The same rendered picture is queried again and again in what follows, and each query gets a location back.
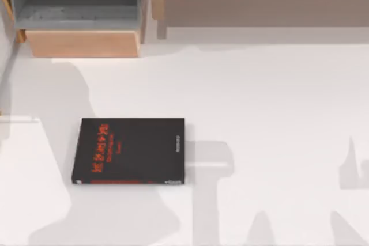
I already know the black book with red lettering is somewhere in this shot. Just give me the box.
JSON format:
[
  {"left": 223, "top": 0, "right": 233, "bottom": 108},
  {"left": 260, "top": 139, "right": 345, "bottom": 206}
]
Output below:
[{"left": 71, "top": 117, "right": 186, "bottom": 186}]

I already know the pale wooden drawer front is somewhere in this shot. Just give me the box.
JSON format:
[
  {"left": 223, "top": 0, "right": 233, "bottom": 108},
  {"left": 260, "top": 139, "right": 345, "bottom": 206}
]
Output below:
[{"left": 25, "top": 29, "right": 140, "bottom": 58}]

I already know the wooden shelf unit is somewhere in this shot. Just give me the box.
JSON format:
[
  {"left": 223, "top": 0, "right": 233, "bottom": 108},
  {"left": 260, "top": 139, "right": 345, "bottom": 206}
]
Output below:
[{"left": 150, "top": 0, "right": 369, "bottom": 40}]

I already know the wooden cupboard frame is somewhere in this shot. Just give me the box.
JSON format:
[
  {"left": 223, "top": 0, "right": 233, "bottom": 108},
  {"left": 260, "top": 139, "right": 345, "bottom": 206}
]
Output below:
[{"left": 0, "top": 0, "right": 27, "bottom": 44}]

